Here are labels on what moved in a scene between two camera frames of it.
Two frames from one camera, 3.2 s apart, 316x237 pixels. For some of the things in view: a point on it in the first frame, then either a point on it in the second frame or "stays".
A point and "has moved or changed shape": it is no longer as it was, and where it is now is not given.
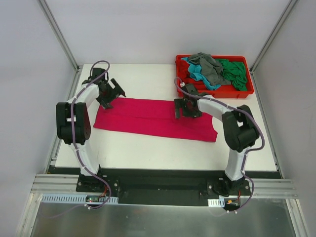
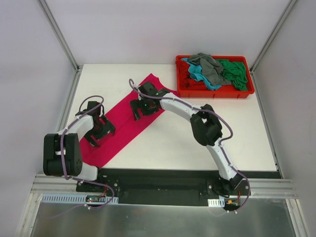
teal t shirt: (195, 72) stays
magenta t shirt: (155, 118) has moved or changed shape
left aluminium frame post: (60, 35) stays
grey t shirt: (213, 68) stays
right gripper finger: (178, 104) to (134, 104)
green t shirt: (236, 72) stays
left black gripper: (112, 94) to (100, 132)
